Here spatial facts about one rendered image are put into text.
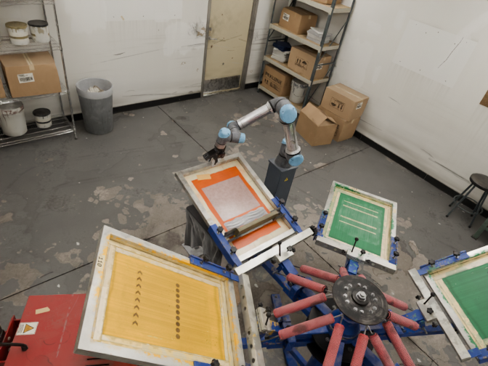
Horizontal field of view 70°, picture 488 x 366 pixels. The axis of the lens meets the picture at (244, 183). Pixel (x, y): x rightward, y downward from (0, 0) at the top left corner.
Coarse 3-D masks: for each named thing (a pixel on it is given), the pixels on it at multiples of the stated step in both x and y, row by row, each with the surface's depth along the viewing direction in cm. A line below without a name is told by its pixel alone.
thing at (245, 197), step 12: (228, 168) 271; (228, 180) 264; (240, 180) 268; (228, 192) 257; (240, 192) 261; (252, 192) 264; (240, 204) 254; (252, 204) 257; (264, 228) 248; (276, 228) 251
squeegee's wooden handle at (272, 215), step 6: (264, 216) 241; (270, 216) 243; (252, 222) 234; (258, 222) 236; (264, 222) 245; (240, 228) 229; (246, 228) 231; (252, 228) 238; (234, 234) 233; (240, 234) 233
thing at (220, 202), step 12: (192, 180) 253; (204, 180) 257; (216, 180) 260; (204, 192) 250; (216, 192) 253; (216, 204) 247; (228, 204) 250; (216, 216) 241; (228, 216) 244; (240, 240) 235; (252, 240) 238
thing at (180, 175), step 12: (228, 156) 274; (240, 156) 279; (192, 168) 255; (204, 168) 261; (180, 180) 246; (192, 192) 242; (264, 192) 265; (204, 216) 234; (276, 240) 240; (252, 252) 229
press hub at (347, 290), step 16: (336, 288) 187; (352, 288) 189; (368, 288) 191; (336, 304) 180; (352, 304) 181; (368, 304) 183; (384, 304) 184; (336, 320) 196; (352, 320) 174; (368, 320) 175; (320, 336) 197; (352, 336) 194; (320, 352) 200; (352, 352) 192
